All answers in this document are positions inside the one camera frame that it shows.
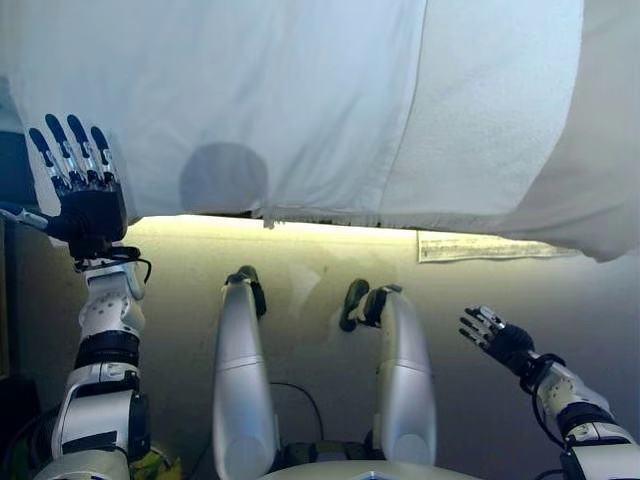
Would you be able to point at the beige bed blanket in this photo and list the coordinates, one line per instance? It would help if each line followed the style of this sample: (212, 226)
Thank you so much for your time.
(605, 175)

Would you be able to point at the silver robot leg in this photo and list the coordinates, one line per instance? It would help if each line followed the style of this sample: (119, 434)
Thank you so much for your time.
(242, 375)
(405, 380)

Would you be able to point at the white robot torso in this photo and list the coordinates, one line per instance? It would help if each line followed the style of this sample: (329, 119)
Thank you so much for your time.
(375, 470)

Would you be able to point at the silver robot left leg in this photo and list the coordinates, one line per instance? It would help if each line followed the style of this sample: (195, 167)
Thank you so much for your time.
(242, 375)

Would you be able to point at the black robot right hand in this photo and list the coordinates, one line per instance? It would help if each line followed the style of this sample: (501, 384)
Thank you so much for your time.
(505, 340)

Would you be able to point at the grey striped rug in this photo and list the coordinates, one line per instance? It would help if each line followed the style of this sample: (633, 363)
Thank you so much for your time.
(490, 247)

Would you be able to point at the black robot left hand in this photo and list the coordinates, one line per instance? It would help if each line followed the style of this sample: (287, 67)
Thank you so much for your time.
(90, 210)

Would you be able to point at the white duvet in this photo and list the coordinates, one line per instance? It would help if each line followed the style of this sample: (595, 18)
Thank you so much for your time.
(250, 75)

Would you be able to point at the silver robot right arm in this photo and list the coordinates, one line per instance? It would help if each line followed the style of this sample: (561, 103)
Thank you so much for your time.
(575, 400)

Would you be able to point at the silver robot right leg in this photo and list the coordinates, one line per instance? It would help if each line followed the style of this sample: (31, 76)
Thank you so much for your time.
(405, 380)

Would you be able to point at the white bed sheet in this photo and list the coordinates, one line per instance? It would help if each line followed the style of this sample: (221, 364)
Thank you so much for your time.
(7, 105)

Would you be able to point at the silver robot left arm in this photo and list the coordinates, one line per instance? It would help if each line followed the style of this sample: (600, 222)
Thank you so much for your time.
(100, 390)

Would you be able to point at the dark brown bed frame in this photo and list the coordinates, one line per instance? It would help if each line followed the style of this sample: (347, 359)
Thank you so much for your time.
(15, 170)

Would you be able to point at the dark wooden cabinet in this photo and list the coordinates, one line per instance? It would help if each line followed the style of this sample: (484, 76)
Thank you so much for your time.
(5, 300)

